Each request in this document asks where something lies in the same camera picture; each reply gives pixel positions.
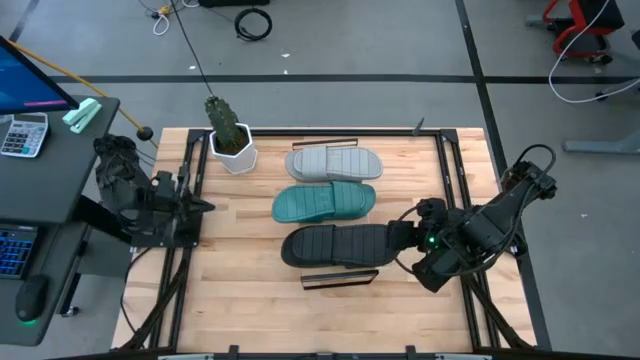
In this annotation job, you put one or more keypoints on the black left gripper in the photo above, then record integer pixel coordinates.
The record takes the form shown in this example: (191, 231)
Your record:
(170, 200)

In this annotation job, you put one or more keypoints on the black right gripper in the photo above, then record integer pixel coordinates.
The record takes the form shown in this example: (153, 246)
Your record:
(437, 265)

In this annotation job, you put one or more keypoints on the black slipper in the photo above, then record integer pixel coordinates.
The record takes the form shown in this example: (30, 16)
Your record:
(340, 245)

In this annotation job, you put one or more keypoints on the teal slipper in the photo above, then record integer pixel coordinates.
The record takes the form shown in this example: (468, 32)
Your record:
(320, 202)

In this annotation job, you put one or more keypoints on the grey slipper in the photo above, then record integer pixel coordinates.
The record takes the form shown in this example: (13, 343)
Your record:
(330, 162)

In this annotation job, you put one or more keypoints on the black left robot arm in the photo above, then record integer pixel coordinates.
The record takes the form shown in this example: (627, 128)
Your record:
(120, 185)

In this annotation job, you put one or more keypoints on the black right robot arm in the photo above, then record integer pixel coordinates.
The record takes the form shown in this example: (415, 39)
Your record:
(500, 215)

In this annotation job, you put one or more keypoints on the wooden shelf board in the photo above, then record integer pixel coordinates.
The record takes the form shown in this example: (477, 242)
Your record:
(340, 281)

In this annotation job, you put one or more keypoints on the white hexagonal plant pot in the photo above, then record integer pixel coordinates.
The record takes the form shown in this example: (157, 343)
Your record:
(240, 162)

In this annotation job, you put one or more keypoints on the green cactus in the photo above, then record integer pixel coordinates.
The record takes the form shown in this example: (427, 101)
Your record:
(222, 122)

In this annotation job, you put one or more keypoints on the mint green stapler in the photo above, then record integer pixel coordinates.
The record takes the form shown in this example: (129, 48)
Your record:
(82, 115)

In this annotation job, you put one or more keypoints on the black desk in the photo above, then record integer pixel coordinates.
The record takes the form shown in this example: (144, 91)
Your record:
(50, 185)

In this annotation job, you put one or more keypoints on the backlit keyboard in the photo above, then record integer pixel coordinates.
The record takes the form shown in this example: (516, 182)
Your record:
(15, 252)

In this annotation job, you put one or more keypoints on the grey calculator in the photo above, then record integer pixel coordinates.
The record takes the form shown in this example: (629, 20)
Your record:
(22, 135)

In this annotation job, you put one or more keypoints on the black computer mouse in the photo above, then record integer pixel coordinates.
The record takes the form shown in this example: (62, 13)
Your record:
(31, 297)

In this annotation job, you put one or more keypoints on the black box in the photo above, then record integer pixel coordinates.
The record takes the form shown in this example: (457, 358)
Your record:
(235, 2)

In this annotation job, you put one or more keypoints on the computer monitor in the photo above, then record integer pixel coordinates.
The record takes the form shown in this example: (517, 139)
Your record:
(25, 85)

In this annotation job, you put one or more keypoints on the grey table foot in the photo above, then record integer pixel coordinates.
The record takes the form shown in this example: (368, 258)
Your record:
(600, 146)

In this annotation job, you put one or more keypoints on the black aluminium table frame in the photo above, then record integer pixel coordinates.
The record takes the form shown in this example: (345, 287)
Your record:
(270, 132)

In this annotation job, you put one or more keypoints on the red frame black chair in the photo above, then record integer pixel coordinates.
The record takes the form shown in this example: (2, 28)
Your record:
(580, 20)

